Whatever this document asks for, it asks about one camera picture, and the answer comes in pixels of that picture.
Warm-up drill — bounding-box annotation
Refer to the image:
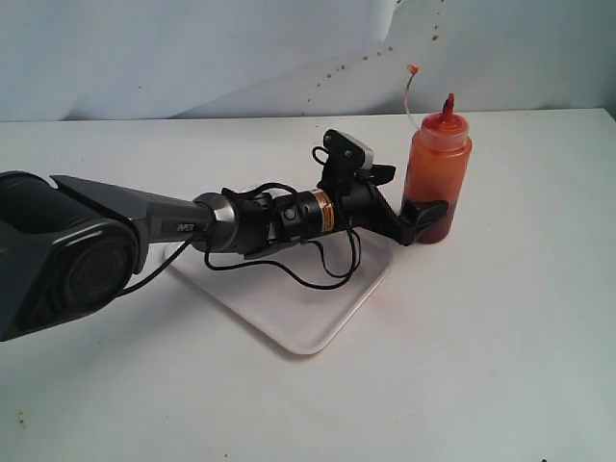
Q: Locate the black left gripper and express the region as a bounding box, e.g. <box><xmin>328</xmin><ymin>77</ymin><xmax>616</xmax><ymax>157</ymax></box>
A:
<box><xmin>300</xmin><ymin>164</ymin><xmax>447</xmax><ymax>245</ymax></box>

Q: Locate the red sauce squeeze bottle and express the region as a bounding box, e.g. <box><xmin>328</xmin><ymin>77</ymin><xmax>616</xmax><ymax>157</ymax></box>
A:
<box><xmin>402</xmin><ymin>92</ymin><xmax>473</xmax><ymax>244</ymax></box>

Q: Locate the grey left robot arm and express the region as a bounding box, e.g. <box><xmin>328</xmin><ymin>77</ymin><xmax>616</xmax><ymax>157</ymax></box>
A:
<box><xmin>1</xmin><ymin>166</ymin><xmax>449</xmax><ymax>341</ymax></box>

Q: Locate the white rectangular tray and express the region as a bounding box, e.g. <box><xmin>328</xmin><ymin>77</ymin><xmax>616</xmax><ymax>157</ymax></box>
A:
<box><xmin>170</xmin><ymin>230</ymin><xmax>393</xmax><ymax>355</ymax></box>

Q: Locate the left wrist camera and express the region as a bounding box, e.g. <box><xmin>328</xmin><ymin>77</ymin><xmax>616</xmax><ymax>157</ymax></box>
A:
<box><xmin>318</xmin><ymin>129</ymin><xmax>373</xmax><ymax>192</ymax></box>

